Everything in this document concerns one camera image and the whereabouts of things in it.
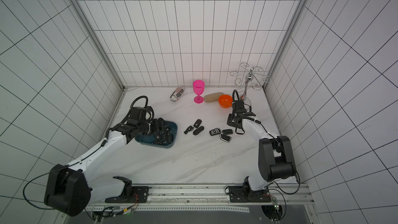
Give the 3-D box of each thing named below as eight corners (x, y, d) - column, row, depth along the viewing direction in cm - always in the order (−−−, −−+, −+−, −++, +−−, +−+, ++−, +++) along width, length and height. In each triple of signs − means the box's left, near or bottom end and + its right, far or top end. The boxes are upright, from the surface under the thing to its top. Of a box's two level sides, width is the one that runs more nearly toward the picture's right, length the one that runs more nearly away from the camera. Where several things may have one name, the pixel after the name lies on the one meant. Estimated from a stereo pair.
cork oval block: (206, 104, 110) (206, 101, 109) (203, 97, 114) (203, 95, 113) (225, 99, 114) (225, 97, 112) (221, 93, 117) (222, 91, 116)
